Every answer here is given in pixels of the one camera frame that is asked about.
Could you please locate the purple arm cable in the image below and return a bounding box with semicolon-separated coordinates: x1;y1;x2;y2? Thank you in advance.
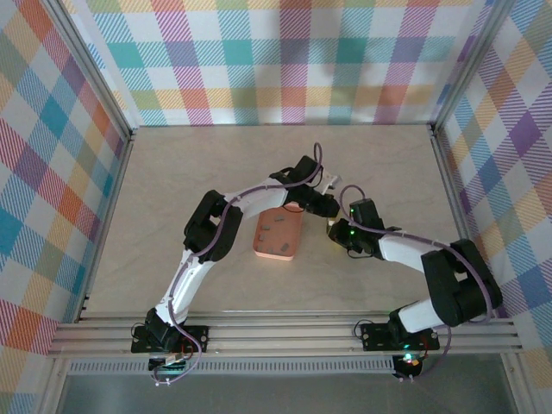
150;141;325;388
339;184;501;384

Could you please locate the grey slotted cable duct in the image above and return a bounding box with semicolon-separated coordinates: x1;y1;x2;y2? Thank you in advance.
67;355;397;376

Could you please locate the aluminium frame post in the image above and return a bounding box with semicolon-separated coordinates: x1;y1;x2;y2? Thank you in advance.
41;0;138;146
425;0;518;137

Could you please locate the black controller board green light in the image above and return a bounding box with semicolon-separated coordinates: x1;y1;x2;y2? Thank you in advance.
392;351;427;380
147;352;191;374

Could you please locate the aluminium side rail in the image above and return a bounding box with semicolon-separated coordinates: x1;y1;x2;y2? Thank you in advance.
429;123;482;260
72;129;137;324

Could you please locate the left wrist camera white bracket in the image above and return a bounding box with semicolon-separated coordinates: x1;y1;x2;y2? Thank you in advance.
317;171;342;191

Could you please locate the orange plastic tray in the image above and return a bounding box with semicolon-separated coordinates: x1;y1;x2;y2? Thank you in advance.
250;201;305;263

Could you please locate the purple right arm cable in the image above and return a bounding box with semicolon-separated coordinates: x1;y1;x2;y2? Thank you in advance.
339;184;501;384

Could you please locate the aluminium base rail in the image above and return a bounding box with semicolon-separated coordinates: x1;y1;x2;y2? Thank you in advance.
46;310;524;360

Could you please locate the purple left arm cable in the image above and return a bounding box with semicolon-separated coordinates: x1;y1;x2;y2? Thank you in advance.
150;141;325;388

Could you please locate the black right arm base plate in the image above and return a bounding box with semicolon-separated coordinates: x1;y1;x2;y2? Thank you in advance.
359;322;442;353

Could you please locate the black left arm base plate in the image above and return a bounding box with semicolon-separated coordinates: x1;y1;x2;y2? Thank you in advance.
130;324;210;355

